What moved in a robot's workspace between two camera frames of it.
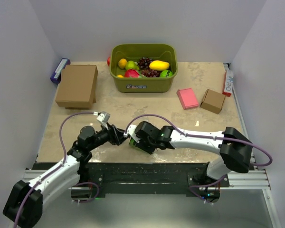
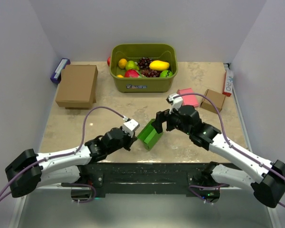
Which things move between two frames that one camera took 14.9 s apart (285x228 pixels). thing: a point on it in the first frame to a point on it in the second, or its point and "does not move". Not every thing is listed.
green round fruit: x=166 y=73 does not move
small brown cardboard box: x=213 y=101 does not move
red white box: x=228 y=83 does not move
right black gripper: x=149 y=150 to x=161 y=117
